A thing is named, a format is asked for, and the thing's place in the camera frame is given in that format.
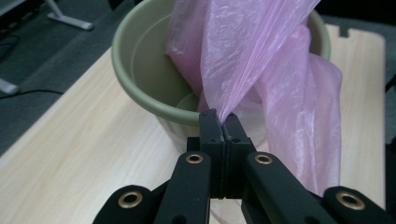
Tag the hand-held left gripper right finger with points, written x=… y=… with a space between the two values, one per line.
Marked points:
x=236 y=146

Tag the pink plastic bag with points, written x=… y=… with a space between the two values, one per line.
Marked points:
x=249 y=46

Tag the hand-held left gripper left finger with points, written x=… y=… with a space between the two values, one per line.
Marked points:
x=211 y=140

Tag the green plastic bucket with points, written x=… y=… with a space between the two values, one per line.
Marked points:
x=149 y=71

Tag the white metal stand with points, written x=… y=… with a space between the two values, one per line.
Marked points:
x=71 y=22

